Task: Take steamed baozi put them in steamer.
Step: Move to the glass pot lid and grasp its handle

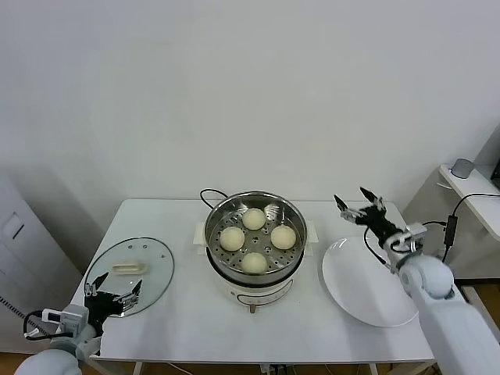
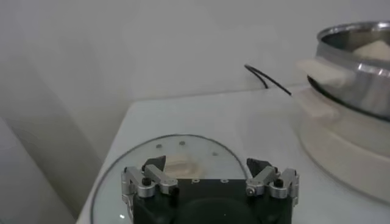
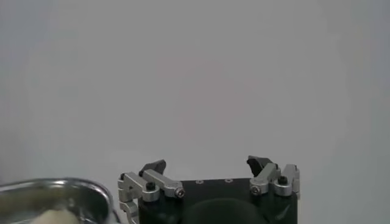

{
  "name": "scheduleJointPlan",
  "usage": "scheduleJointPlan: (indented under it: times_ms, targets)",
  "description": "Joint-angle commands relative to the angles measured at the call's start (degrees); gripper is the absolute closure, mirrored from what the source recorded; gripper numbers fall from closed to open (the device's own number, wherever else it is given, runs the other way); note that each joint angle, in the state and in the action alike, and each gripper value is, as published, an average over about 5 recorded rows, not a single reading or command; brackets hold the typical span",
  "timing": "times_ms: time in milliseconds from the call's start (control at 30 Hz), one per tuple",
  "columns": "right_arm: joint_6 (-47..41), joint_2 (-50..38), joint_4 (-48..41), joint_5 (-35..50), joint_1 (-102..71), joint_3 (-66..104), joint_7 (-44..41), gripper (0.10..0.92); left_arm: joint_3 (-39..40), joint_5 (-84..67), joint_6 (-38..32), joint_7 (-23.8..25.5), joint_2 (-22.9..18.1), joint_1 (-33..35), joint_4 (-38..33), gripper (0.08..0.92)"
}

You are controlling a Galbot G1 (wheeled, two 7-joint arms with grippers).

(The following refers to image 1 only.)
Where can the white side desk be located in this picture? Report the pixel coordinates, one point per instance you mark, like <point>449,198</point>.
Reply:
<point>426,199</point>

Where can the grey cup on shelf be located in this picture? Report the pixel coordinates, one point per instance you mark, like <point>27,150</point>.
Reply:
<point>463,168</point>

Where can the white electric cooker pot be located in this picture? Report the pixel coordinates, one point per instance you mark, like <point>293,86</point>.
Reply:
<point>254,291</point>

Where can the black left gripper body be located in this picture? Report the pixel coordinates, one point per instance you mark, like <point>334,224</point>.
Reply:
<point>99,306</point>

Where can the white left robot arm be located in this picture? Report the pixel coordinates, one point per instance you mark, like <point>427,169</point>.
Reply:
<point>51,357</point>

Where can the white cabinet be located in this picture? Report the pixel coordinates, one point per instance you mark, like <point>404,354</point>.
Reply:
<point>23,250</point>

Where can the white steamed baozi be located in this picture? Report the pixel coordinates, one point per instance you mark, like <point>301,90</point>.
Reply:
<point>254,262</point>
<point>233,238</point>
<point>254,218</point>
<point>283,237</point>

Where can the perforated steel steamer basket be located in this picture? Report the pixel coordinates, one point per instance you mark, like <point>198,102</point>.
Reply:
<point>256,239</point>

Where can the large white plate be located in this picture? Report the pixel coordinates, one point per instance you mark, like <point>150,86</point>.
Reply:
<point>351,273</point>

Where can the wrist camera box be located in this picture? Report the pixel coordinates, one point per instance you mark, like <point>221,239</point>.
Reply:
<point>414,234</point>
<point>70,318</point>

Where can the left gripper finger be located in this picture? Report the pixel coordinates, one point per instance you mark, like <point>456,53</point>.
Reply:
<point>95,285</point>
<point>131,300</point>

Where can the round glass pot lid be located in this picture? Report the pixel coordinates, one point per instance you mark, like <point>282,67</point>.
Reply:
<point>152,254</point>

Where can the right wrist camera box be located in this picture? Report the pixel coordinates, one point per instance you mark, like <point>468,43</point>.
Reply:
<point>414,234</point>

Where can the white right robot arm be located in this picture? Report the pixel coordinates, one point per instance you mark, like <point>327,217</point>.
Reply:
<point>445,312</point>

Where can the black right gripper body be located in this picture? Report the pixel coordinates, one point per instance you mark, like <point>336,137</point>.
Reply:
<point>379,222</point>

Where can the grey monitor panel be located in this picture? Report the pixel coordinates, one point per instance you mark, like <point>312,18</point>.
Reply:
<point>486,148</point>

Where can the white table leg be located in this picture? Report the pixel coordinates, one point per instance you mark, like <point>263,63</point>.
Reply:
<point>372,368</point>
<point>137,368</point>

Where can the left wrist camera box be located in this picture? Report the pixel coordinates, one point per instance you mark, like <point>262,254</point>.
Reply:
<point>70,318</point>

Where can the white floor stand frame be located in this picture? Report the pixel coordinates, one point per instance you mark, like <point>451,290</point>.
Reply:
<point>474,291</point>

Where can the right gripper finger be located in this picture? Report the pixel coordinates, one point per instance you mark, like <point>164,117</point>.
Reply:
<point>375,200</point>
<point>349,213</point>

